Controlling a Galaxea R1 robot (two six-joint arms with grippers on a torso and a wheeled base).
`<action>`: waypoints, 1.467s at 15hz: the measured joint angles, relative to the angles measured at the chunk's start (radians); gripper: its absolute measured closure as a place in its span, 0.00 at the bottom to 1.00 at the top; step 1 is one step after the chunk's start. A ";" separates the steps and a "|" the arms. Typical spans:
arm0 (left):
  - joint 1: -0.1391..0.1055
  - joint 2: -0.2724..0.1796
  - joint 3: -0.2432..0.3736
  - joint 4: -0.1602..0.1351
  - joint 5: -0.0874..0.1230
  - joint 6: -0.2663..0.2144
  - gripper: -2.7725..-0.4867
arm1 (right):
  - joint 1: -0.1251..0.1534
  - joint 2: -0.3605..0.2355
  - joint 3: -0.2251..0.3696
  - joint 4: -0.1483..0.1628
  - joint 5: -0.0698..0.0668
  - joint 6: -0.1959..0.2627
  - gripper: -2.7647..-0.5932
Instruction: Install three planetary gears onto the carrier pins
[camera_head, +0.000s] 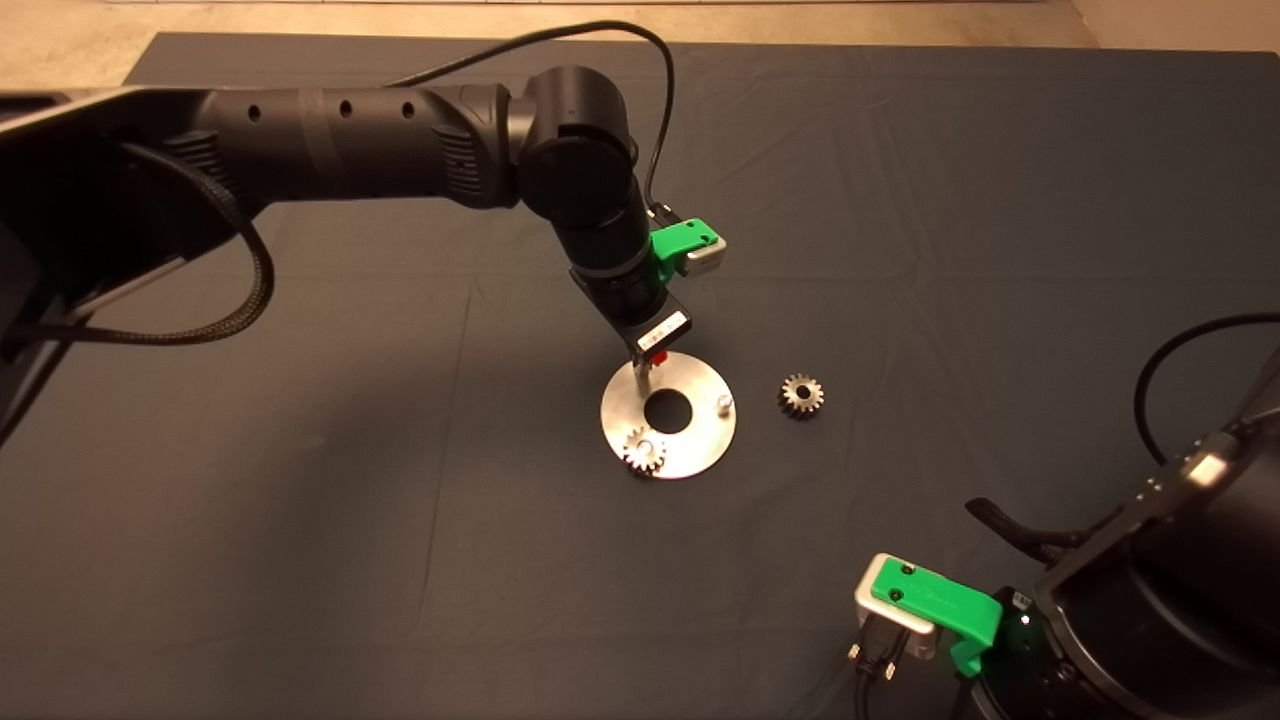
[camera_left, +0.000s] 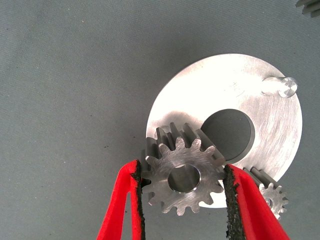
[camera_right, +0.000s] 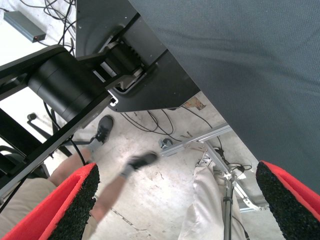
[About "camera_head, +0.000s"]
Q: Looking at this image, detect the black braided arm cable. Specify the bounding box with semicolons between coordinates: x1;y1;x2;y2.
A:
0;140;276;351
965;497;1091;563

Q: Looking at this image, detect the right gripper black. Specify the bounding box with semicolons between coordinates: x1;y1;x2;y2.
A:
970;590;1086;720

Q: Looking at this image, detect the round metal carrier plate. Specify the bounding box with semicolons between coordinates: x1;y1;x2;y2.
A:
599;350;738;481

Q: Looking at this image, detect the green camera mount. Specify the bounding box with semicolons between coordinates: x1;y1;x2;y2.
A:
870;560;1003;678
650;220;723;283

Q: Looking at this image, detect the small silver camera box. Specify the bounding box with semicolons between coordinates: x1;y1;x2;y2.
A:
685;233;728;278
853;553;941;661

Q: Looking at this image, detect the dark steel planetary gear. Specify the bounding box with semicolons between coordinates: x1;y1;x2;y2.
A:
777;374;825;421

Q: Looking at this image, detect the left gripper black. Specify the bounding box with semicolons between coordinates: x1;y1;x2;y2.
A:
585;270;693;367

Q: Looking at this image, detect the dark grey table cloth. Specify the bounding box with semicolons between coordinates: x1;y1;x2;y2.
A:
0;30;1280;720

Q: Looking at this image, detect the silver steel planetary gear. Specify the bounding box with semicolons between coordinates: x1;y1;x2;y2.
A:
622;428;669;478

